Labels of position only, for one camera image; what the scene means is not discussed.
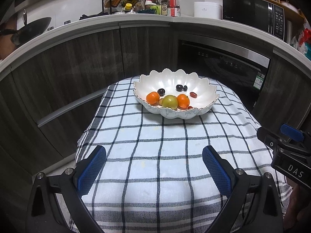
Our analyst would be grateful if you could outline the red plastic bag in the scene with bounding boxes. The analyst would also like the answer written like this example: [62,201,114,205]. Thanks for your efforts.
[298,28,311,46]

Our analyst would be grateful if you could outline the person's right forearm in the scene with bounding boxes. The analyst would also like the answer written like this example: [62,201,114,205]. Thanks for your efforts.
[283,175,311,226]

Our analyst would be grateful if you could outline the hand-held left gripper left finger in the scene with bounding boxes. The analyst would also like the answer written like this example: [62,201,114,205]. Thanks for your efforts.
[25,145,107,233]

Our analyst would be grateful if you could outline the white pot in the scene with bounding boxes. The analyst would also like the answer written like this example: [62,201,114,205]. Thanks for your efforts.
[280,1,299,14]

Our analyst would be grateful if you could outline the white rice cooker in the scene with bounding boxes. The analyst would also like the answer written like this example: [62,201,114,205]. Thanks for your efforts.
[194,2,223,20]

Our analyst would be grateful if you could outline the dark wood kitchen cabinets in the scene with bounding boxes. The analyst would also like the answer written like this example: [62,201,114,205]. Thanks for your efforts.
[0,22,311,175]

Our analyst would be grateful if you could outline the yellow-green citrus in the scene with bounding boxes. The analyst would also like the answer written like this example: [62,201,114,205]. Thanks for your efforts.
[162,95,179,109]

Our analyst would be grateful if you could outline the white scalloped ceramic bowl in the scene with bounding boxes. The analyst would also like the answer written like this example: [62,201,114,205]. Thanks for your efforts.
[133,68,220,120]

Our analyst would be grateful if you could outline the orange mandarin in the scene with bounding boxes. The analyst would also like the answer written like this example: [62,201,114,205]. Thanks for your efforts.
[146,91,160,104]
[177,94,190,109]

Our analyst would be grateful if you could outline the black wok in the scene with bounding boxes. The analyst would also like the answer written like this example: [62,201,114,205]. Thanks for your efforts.
[11,17,52,45]

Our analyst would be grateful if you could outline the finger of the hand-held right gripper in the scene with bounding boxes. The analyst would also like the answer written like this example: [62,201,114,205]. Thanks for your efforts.
[257,126,311,156]
[280,124,311,148]

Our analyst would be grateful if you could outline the black gas stove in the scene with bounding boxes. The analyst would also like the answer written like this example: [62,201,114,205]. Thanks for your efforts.
[47,12,104,32]

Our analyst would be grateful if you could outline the white checked cloth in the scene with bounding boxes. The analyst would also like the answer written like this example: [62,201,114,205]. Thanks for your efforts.
[69,76,293,233]

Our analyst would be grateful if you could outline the black built-in dishwasher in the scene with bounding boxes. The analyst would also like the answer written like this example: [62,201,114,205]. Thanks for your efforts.
[177,39,271,110]

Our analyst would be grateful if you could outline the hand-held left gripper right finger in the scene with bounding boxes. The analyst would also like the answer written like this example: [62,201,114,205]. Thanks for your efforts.
[202,145,284,233]

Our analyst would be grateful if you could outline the black microwave oven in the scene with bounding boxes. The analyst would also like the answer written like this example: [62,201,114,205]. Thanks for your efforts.
[222,0,286,42]

